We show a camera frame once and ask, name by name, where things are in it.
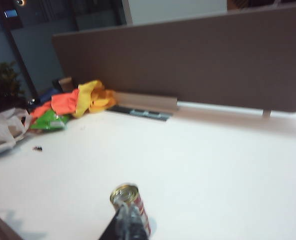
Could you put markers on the long brown desk divider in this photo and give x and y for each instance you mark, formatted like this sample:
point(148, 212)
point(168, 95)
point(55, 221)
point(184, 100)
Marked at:
point(187, 65)

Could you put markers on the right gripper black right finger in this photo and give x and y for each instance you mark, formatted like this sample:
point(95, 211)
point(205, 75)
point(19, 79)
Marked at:
point(137, 227)

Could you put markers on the small brown cardboard box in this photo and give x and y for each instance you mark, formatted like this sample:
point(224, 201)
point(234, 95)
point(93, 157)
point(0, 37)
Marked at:
point(65, 83)

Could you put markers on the white plastic bag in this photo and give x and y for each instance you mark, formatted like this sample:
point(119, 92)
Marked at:
point(2, 130)

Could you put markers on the green snack bag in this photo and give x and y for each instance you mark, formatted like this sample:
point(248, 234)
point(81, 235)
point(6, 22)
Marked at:
point(50, 122)

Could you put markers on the small dark scrap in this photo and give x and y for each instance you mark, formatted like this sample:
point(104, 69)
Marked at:
point(37, 148)

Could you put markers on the black desk socket strip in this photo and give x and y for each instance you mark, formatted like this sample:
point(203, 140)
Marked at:
point(142, 113)

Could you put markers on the orange cloth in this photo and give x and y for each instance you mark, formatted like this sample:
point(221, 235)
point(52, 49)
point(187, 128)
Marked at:
point(62, 102)

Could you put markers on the large leafy potted plant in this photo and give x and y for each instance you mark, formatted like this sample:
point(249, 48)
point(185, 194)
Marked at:
point(3, 85)

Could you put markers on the dark vertical post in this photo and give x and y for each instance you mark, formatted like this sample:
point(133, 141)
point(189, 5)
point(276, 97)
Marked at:
point(20, 62)

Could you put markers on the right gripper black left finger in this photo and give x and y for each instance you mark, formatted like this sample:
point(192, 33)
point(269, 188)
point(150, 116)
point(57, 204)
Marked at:
point(117, 227)

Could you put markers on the dark blue item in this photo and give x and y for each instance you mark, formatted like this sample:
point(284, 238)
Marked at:
point(47, 96)

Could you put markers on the yellow cloth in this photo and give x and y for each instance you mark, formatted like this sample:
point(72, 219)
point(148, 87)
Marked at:
point(92, 97)

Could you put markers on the blue lit wall panel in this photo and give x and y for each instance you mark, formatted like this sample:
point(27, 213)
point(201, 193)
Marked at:
point(10, 13)

